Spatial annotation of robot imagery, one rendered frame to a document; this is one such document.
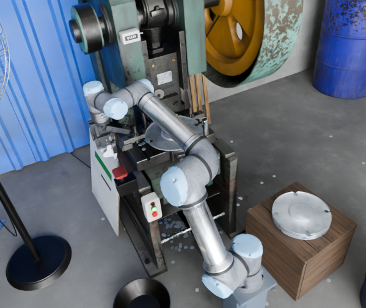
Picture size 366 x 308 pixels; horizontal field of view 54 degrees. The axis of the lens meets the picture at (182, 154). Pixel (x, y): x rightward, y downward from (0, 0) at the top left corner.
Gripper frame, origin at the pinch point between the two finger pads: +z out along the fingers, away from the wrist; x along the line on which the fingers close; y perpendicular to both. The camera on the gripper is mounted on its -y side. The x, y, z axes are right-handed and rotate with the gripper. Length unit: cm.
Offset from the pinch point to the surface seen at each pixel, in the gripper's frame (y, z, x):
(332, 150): -168, 85, -26
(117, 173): 1.5, 9.0, 0.8
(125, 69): -14.2, -32.7, -10.2
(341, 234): -88, 50, 54
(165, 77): -33.2, -21.2, -14.9
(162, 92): -30.5, -15.0, -13.9
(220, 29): -69, -32, -26
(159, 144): -22.7, 6.9, -5.9
